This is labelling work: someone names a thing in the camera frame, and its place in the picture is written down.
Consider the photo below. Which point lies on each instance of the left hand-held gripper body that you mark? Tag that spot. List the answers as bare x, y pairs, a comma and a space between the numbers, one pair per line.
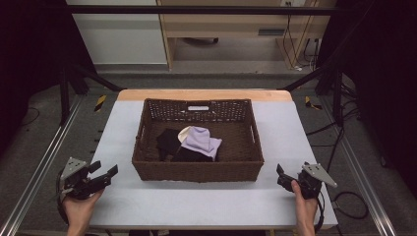
74, 179

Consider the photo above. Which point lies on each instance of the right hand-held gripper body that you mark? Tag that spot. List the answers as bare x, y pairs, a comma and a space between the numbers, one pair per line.
313, 178

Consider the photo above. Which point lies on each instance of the person's right hand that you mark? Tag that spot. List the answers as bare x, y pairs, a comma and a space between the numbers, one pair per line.
304, 209

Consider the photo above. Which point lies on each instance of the person's left hand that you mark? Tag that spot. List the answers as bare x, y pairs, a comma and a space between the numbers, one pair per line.
78, 211

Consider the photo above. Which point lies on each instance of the white table mat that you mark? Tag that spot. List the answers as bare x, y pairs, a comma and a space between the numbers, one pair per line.
124, 196

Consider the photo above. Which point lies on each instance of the brown wicker basket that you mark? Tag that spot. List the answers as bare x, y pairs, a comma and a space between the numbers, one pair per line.
236, 154

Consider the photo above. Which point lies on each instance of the yellow black floor tape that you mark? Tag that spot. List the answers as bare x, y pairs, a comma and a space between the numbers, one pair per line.
309, 103
100, 103

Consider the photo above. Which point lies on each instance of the black cloth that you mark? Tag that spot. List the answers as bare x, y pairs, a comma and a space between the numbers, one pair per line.
191, 156
167, 141

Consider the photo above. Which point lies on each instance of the cream cloth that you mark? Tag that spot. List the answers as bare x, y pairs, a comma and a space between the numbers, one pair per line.
183, 133

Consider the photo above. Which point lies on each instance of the lavender cloth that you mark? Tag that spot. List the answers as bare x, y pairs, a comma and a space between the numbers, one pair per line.
200, 139

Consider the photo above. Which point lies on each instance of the dark curtain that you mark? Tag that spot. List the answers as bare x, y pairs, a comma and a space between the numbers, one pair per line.
380, 82
29, 59

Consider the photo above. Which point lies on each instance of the white cabinet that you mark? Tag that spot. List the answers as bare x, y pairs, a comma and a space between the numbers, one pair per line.
121, 39

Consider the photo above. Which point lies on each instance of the aluminium floor rail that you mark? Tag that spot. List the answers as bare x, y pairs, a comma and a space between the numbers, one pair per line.
39, 170
364, 183

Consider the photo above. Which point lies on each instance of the black frame stand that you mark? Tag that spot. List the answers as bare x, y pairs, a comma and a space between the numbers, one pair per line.
65, 95
337, 95

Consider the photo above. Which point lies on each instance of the black horizontal frame bar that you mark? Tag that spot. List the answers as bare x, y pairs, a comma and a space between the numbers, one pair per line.
196, 10

